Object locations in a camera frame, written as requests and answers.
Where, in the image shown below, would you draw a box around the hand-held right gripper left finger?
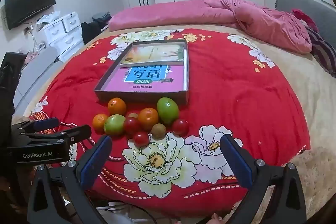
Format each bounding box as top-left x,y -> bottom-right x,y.
27,135 -> 113,224

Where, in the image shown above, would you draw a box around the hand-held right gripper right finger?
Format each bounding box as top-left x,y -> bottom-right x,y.
219,134 -> 307,224

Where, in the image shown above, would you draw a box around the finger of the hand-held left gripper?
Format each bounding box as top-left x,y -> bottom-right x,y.
11,117 -> 60,134
16,124 -> 92,147

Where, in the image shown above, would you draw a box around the orange mandarin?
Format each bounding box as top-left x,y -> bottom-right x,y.
138,107 -> 159,131
108,97 -> 127,116
92,113 -> 109,133

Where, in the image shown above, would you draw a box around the small green jujube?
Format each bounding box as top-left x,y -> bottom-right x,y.
103,114 -> 126,136

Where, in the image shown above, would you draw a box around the red cherry tomato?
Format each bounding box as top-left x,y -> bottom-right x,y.
133,131 -> 150,147
172,118 -> 189,135
123,117 -> 141,135

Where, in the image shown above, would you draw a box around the shallow grey cardboard box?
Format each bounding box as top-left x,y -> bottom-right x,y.
94,39 -> 189,106

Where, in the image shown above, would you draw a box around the large green jujube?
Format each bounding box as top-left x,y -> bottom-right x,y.
157,97 -> 179,125

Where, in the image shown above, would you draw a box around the grey padded bench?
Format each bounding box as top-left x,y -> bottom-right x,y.
13,48 -> 63,109

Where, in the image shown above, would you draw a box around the red floral blanket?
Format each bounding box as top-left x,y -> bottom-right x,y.
26,28 -> 311,218

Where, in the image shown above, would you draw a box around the pink workbook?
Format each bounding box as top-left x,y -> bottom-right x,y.
104,64 -> 187,92

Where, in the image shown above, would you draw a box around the pink cloth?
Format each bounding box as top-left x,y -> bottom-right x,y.
20,48 -> 40,62

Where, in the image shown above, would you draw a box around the white drawer cabinet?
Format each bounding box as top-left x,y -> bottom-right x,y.
42,11 -> 86,63

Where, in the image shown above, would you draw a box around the black floor bag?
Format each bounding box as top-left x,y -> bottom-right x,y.
81,22 -> 101,45

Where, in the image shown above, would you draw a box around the white crumpled bags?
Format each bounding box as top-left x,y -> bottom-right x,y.
35,11 -> 62,31

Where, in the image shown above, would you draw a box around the yellow sunflower book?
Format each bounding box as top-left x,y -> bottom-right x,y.
119,43 -> 186,68

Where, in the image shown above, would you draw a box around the dark round basket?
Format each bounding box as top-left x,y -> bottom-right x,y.
93,11 -> 112,22

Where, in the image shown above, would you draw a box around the dark striped pillow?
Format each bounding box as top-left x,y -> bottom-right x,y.
307,27 -> 336,77

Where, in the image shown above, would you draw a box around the pink quilt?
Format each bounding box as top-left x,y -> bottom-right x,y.
108,0 -> 313,54

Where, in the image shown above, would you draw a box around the red pink pillow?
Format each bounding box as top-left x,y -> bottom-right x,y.
293,9 -> 319,33

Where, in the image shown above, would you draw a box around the grey padded headboard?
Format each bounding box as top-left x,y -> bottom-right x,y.
276,0 -> 336,43

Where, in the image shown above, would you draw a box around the black wall television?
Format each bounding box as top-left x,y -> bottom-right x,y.
4,0 -> 56,31

